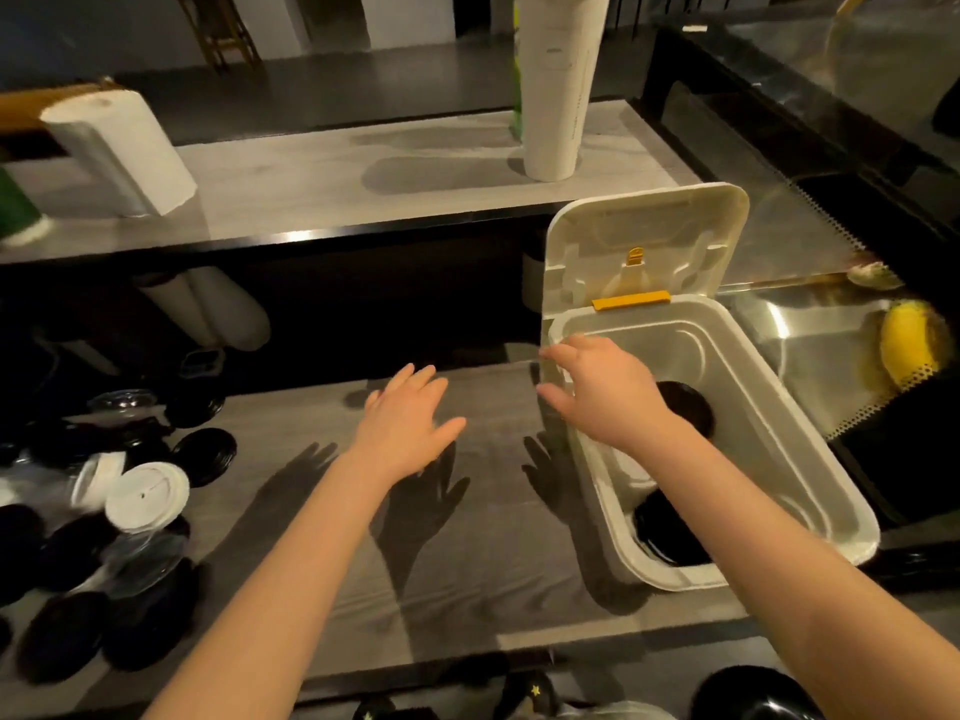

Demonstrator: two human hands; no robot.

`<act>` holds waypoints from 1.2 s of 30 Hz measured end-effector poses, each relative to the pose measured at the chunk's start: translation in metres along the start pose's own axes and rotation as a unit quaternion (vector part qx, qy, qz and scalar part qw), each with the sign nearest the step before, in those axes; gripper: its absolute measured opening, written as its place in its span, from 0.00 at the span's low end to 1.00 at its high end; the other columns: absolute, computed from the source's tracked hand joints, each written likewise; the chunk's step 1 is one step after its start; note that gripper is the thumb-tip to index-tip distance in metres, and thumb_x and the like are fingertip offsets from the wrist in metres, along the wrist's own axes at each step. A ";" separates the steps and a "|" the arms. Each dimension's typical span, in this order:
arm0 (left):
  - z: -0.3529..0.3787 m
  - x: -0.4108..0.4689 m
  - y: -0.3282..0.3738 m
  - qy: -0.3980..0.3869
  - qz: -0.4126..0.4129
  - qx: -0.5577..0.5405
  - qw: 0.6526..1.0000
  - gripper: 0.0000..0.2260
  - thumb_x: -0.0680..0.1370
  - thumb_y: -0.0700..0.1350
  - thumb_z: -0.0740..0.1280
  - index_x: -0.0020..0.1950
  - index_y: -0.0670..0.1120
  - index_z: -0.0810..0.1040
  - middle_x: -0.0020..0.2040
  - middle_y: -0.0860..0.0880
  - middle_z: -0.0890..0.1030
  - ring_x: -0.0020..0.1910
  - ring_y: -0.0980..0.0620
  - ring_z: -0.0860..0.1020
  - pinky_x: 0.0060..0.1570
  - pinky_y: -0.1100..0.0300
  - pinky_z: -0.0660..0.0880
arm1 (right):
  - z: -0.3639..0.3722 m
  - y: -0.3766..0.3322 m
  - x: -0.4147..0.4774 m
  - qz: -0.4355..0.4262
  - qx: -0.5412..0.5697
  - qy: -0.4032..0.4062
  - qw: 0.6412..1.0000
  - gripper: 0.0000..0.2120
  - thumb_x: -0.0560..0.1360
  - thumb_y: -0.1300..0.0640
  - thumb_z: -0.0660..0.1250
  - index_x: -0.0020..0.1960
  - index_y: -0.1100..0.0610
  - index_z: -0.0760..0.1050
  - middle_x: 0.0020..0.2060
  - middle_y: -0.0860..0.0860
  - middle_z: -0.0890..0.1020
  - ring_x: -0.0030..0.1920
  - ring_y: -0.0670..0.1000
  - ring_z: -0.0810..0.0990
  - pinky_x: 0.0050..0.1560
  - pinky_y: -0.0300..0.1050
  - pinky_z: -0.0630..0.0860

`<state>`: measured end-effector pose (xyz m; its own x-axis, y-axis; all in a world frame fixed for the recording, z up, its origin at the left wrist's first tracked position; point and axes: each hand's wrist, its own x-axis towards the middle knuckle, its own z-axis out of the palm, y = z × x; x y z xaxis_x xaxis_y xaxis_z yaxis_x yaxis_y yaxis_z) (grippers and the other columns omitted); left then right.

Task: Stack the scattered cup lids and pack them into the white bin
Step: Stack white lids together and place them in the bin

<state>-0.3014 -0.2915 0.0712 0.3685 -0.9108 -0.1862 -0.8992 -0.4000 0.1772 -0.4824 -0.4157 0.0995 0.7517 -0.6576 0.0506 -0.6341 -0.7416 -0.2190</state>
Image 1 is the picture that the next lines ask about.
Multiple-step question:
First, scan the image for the person's left hand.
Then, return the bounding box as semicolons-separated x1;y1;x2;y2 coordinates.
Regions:
348;363;468;488

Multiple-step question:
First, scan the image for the person's right hand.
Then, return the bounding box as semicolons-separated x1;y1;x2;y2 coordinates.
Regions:
536;333;680;462

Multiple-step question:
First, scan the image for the tall stack of black lids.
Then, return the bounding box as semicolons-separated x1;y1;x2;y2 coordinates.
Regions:
654;380;716;440

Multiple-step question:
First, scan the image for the black cup lid with plug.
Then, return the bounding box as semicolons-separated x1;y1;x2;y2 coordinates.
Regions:
632;488;714;569

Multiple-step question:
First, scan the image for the white plastic storage bin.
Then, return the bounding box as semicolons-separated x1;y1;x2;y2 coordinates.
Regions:
539;181;881;593

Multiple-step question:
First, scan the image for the pile of cup lids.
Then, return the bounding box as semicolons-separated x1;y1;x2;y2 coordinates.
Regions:
0;389;238;683

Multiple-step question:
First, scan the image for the person's left forearm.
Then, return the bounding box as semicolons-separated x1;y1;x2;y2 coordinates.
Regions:
142;456;406;720

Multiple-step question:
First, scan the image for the person's right forearm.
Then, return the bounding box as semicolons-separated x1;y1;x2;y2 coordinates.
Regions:
644;430;960;720

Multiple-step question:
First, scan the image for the person's white shirt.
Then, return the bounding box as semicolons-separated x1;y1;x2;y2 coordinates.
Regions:
554;700;676;720

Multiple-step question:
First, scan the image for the tall white paper cup stack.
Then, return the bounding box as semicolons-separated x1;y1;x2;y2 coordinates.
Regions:
517;0;613;183

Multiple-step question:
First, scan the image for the green paper cup stack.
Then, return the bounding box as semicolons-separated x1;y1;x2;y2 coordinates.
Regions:
0;168;54;248

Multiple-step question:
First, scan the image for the grey wooden table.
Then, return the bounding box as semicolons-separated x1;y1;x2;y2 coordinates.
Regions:
0;344;759;720

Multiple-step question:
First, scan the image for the small digital timer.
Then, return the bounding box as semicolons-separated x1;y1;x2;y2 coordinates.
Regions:
178;348;226;380

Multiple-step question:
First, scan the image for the grey bar counter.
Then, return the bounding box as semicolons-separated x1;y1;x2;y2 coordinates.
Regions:
0;99;703;265

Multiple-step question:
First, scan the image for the yellow fruit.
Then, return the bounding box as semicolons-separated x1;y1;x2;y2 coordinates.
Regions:
878;299;943;391

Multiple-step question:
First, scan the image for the black round base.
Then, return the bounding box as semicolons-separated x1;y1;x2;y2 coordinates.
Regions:
689;665;826;720

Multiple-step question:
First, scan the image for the white paper towel roll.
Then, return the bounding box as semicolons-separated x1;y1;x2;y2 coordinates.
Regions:
39;89;199;218

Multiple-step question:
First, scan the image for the wooden chair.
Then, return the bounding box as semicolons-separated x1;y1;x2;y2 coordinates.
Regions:
0;78;121;136

